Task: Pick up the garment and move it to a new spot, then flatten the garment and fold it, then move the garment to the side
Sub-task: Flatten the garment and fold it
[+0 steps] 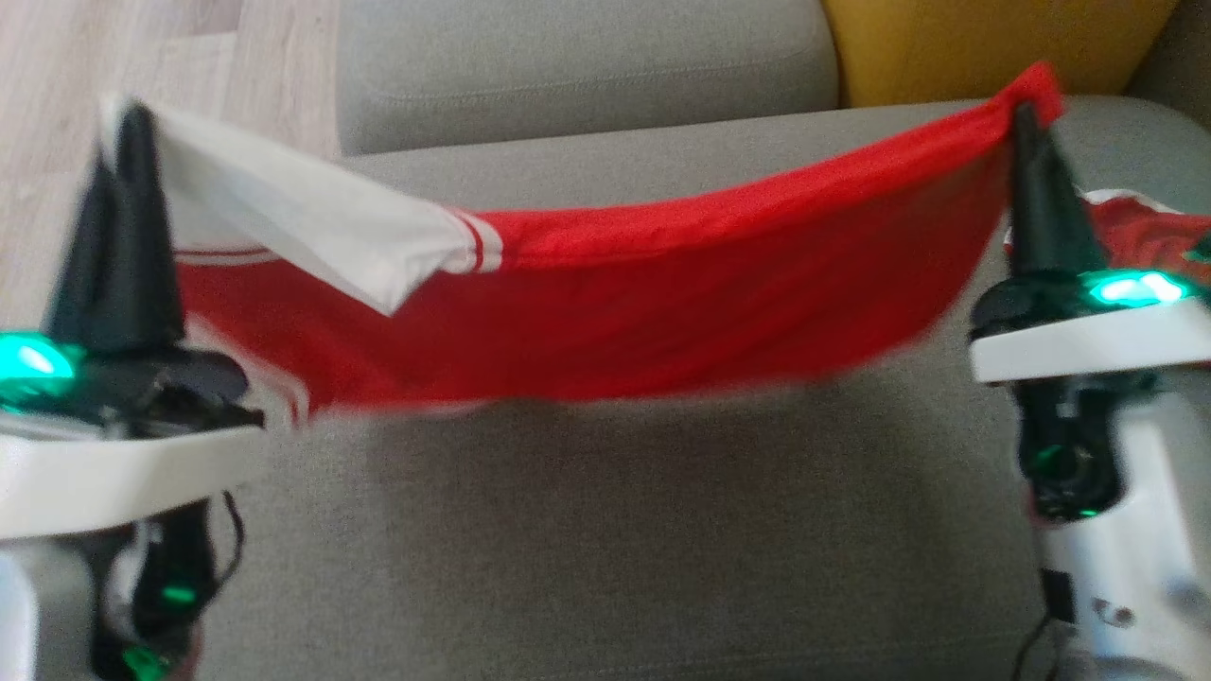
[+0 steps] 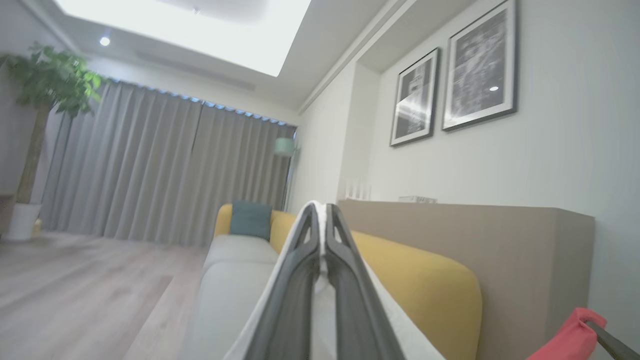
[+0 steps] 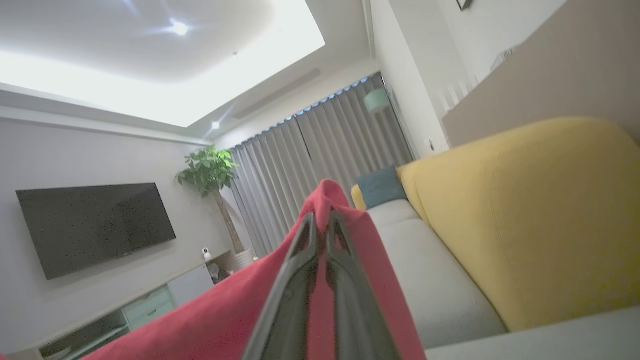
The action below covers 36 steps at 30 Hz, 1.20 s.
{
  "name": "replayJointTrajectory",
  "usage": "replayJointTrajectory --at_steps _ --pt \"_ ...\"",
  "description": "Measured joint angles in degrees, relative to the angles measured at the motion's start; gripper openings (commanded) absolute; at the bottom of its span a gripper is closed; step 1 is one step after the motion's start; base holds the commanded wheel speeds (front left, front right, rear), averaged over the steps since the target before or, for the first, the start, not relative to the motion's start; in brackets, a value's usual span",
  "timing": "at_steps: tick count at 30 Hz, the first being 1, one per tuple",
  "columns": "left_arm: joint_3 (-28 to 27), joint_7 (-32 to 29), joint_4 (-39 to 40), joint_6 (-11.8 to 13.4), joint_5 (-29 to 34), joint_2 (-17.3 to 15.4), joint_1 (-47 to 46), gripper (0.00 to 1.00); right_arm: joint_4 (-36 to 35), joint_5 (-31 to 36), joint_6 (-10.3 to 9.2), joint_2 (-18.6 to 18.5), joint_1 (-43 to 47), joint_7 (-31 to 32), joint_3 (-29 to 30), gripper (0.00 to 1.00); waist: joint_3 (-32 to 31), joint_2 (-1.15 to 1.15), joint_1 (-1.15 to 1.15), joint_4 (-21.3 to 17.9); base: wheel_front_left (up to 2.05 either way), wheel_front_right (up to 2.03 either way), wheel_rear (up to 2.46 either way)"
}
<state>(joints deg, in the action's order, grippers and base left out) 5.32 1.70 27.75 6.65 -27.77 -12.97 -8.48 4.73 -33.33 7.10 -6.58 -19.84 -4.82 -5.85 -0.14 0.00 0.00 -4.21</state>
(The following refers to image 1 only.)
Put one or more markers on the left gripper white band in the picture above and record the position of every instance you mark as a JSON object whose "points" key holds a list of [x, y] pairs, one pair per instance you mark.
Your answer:
{"points": [[114, 473]]}

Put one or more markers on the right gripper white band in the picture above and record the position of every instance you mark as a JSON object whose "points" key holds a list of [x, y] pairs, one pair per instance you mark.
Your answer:
{"points": [[1088, 345]]}

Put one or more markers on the red shorts with white stripe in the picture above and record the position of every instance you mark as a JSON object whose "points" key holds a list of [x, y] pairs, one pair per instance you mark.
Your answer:
{"points": [[1145, 236]]}

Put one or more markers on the red jersey with white sleeves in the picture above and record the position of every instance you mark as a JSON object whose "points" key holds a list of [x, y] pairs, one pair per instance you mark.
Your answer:
{"points": [[615, 312]]}

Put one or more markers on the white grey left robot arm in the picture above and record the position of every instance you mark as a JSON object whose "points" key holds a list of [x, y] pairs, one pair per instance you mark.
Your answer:
{"points": [[38, 615]]}

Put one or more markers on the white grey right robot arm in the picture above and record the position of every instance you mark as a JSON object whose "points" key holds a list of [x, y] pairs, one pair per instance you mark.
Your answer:
{"points": [[1154, 530]]}

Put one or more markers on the yellow sofa back cushion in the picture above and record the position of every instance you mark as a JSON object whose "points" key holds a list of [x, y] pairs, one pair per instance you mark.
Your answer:
{"points": [[993, 47]]}

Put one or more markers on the grey sofa seat cushion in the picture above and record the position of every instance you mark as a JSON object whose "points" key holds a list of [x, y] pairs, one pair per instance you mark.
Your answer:
{"points": [[568, 66]]}

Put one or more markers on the grey and yellow sofa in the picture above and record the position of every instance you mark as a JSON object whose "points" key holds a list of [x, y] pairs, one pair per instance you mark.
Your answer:
{"points": [[615, 530]]}

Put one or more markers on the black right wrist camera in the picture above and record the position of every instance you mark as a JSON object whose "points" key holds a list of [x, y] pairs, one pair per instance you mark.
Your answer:
{"points": [[1069, 454]]}

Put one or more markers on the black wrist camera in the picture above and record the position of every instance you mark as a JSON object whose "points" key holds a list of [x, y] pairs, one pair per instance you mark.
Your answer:
{"points": [[1069, 454], [170, 567]]}

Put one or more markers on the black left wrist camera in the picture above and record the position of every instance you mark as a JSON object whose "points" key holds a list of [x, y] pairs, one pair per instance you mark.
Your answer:
{"points": [[170, 567]]}

